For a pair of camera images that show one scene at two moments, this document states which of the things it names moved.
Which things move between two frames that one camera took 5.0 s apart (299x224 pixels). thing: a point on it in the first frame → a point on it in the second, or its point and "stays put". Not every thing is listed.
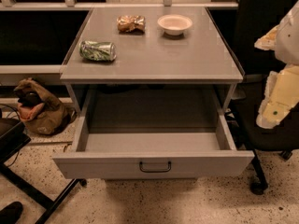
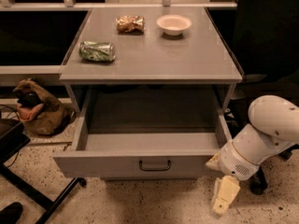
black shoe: [11, 213] stays put
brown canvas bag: [40, 113] stays put
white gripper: [289, 37] → [235, 160]
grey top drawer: [151, 133] stays put
